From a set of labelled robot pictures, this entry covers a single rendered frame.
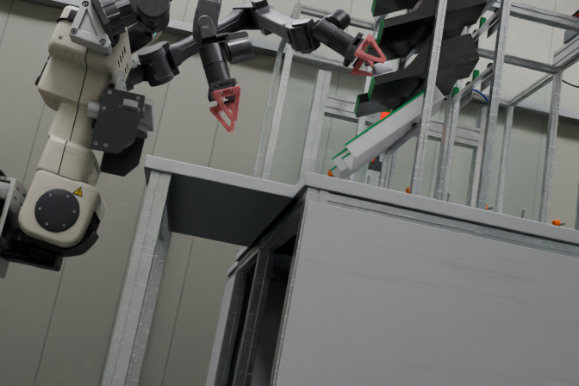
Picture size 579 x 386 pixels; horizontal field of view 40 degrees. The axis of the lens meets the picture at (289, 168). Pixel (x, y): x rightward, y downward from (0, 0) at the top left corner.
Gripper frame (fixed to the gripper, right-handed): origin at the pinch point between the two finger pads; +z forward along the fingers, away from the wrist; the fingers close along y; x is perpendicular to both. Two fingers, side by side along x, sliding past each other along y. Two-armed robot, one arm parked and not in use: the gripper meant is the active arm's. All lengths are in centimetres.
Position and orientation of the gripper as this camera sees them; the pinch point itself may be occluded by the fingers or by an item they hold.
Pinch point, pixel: (380, 66)
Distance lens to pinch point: 208.9
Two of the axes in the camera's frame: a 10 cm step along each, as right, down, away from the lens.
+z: 8.2, 5.5, -1.4
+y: -0.1, 2.7, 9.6
